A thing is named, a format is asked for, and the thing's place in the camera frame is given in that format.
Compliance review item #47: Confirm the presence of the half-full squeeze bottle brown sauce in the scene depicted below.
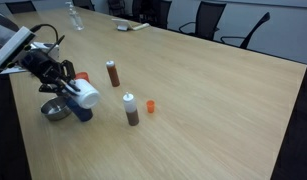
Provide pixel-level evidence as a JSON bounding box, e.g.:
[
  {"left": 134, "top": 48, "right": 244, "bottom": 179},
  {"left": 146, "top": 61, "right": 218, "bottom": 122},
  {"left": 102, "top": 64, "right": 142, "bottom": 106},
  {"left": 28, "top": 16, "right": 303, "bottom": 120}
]
[{"left": 122, "top": 92, "right": 140, "bottom": 127}]

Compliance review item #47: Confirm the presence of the steel bowl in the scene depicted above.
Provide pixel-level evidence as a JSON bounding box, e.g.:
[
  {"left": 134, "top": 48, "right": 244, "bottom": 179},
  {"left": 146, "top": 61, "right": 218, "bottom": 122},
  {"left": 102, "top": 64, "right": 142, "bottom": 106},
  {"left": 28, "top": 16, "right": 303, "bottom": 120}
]
[{"left": 40, "top": 95, "right": 73, "bottom": 122}]

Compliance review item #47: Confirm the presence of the blue plastic cup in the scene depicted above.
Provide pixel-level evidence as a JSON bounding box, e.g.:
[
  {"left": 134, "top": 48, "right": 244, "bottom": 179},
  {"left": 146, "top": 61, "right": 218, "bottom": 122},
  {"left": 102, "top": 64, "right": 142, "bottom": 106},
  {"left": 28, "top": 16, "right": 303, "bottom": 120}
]
[{"left": 65, "top": 95, "right": 94, "bottom": 123}]

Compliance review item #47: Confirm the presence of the white paper sheet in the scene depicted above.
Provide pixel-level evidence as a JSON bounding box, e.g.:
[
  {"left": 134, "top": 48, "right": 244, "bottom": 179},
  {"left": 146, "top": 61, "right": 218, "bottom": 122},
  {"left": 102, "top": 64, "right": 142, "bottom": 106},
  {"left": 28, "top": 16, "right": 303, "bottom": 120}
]
[{"left": 0, "top": 65, "right": 28, "bottom": 75}]

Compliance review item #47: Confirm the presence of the small orange plastic cup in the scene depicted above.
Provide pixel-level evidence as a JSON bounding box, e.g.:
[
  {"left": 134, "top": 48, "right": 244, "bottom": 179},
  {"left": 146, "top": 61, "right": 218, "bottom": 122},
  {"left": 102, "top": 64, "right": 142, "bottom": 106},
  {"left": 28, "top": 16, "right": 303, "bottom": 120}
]
[{"left": 146, "top": 99, "right": 156, "bottom": 114}]

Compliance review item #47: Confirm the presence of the black mesh office chair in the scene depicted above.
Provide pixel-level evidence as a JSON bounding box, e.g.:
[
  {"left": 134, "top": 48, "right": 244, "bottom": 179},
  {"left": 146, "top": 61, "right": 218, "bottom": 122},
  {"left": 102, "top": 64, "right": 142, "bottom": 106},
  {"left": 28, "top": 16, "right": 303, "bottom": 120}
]
[{"left": 178, "top": 0, "right": 227, "bottom": 42}]

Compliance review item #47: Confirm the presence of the white cup with handle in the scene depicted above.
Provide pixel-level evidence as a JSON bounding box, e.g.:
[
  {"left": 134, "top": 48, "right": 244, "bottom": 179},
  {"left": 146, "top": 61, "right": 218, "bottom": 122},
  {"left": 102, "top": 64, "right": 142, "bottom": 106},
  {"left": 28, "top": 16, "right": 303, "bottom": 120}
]
[{"left": 71, "top": 78, "right": 102, "bottom": 110}]

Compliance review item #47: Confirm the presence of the large orange plastic cup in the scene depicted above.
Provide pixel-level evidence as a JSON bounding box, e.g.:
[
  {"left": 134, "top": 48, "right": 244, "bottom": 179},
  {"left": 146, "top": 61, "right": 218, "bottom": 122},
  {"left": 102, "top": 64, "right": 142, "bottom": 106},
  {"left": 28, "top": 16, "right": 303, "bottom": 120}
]
[{"left": 74, "top": 71, "right": 91, "bottom": 84}]

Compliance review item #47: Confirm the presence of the clear plastic water bottle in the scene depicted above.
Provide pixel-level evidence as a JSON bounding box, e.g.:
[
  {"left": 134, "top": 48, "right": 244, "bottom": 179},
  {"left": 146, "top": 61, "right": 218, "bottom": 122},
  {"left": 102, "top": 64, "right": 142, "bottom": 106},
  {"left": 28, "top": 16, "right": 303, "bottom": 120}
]
[{"left": 65, "top": 1, "right": 85, "bottom": 32}]

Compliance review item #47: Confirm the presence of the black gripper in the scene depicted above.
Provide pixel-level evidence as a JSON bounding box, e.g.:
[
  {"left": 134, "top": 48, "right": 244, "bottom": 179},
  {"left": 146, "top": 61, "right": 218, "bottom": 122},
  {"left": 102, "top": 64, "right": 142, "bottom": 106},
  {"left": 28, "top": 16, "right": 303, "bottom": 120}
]
[{"left": 20, "top": 48, "right": 83, "bottom": 99}]

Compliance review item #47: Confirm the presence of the squeeze bottle red-brown sauce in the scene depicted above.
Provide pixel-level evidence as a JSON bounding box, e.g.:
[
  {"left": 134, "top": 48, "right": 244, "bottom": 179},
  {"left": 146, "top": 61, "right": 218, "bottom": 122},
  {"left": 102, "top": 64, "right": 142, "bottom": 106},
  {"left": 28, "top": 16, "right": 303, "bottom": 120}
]
[{"left": 105, "top": 60, "right": 121, "bottom": 88}]

